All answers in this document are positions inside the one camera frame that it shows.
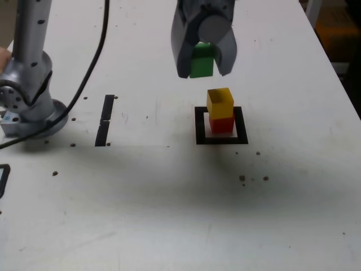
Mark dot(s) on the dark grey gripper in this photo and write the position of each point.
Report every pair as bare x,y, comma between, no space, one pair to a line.
208,8

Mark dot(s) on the green cube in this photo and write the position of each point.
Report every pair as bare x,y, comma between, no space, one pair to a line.
201,63

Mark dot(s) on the yellow cube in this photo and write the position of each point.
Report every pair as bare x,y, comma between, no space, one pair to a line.
220,103

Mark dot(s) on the red cube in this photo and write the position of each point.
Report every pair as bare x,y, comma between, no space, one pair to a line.
222,125

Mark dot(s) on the black tape square outline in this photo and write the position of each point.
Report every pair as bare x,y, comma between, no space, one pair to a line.
222,141

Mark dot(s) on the person's hand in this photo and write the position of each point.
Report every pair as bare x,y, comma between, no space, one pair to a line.
4,57

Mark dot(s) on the black tape strip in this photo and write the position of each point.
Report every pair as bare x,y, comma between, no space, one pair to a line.
106,110

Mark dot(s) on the white frame post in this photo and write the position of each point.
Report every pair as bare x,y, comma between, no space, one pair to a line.
313,12

